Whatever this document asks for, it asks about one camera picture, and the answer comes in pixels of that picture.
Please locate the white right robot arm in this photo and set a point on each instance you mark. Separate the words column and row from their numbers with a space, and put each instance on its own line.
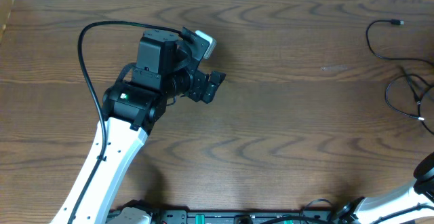
column 409, row 202

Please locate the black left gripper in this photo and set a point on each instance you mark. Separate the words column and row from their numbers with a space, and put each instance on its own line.
column 199, row 88

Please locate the brown cardboard side panel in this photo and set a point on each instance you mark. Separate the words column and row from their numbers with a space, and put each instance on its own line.
column 5, row 11

